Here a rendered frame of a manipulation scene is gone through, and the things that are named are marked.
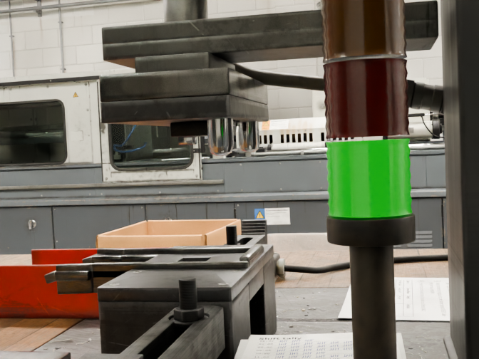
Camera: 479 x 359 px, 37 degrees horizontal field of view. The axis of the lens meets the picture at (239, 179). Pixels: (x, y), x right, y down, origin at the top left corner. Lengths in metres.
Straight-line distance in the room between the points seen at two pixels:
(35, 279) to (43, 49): 7.35
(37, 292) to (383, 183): 0.57
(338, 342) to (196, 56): 0.24
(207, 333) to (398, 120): 0.20
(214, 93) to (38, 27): 7.69
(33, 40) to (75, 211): 2.97
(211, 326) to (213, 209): 4.82
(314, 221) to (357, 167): 4.80
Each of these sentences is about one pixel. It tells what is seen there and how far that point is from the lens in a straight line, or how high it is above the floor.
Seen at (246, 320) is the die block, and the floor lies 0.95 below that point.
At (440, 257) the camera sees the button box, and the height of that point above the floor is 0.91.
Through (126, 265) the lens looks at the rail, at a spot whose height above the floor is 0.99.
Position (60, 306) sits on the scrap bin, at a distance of 0.82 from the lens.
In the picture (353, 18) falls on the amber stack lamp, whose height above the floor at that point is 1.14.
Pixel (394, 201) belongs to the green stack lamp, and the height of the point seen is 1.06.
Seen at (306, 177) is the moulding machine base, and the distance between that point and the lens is 5.10.
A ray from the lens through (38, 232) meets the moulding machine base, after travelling 5.88.
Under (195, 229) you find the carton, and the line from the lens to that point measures 3.44.
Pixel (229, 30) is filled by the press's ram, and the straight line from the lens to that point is 0.56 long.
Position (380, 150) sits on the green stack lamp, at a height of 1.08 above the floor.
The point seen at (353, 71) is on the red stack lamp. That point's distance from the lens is 0.31.
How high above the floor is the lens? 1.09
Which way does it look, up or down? 3 degrees down
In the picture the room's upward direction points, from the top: 3 degrees counter-clockwise
